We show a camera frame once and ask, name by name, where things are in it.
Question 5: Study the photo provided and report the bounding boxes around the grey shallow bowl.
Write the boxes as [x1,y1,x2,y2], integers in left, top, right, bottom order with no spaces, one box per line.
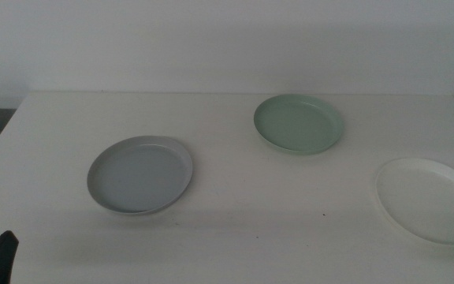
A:
[86,135,194,216]

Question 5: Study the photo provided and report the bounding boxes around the green shallow bowl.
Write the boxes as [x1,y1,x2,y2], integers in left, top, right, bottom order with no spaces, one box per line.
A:
[253,93,345,155]

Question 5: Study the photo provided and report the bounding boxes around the white shallow bowl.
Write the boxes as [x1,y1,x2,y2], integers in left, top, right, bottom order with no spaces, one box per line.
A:
[374,157,454,248]

